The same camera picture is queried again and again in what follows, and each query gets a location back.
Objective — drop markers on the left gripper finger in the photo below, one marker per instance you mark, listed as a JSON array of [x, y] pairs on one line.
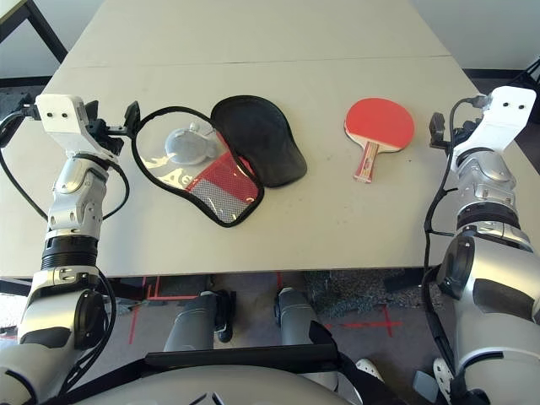
[[132, 114], [91, 110]]

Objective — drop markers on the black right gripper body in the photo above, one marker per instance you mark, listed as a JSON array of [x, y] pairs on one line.
[[464, 128]]

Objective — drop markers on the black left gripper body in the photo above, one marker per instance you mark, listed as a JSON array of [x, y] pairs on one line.
[[107, 135]]

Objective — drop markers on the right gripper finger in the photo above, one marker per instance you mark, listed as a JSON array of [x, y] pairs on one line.
[[436, 126]]

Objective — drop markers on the red ping-pong paddle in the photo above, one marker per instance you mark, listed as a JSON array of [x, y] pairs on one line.
[[377, 120]]

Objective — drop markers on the grey plush zipper charm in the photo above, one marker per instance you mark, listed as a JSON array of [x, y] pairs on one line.
[[185, 145]]

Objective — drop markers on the red black paddle case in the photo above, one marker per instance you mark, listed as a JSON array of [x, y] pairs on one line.
[[261, 139]]

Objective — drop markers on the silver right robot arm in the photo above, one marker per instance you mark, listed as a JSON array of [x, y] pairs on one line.
[[485, 190]]

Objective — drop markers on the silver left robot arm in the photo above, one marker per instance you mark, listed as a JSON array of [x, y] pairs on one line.
[[71, 198]]

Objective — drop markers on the black foam floor tile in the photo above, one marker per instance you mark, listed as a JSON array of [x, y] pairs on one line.
[[12, 95]]

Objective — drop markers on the black table crossbar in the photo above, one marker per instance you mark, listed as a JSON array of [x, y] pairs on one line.
[[118, 291]]

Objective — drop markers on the dark grey shaggy mat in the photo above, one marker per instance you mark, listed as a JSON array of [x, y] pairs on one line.
[[358, 295]]

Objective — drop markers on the white speckled foam mat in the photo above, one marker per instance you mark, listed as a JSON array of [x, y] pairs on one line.
[[10, 312]]

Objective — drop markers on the grey robot left leg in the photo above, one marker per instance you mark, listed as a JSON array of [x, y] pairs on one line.
[[190, 325]]

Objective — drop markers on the grey robot leg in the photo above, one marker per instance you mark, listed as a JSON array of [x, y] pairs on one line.
[[295, 320], [190, 325]]

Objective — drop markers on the grey robot right leg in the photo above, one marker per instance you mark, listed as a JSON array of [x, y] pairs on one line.
[[295, 320]]

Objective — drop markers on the white perforated shoe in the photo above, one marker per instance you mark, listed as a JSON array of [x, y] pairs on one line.
[[443, 373], [369, 369]]

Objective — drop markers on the black waist support bar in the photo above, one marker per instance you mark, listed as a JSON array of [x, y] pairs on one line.
[[236, 356]]

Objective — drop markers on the grey foot pedal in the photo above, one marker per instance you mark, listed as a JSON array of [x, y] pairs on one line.
[[425, 386]]

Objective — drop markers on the silver robot torso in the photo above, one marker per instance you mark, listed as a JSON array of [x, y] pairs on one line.
[[211, 388]]

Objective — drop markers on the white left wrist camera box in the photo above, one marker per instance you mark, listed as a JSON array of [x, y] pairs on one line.
[[59, 116]]

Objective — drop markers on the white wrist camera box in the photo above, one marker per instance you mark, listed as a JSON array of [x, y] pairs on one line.
[[59, 116], [498, 126]]

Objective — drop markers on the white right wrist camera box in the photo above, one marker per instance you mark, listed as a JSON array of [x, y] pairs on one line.
[[498, 126]]

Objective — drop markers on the black metal table frame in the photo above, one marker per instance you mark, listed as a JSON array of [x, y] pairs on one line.
[[46, 31]]

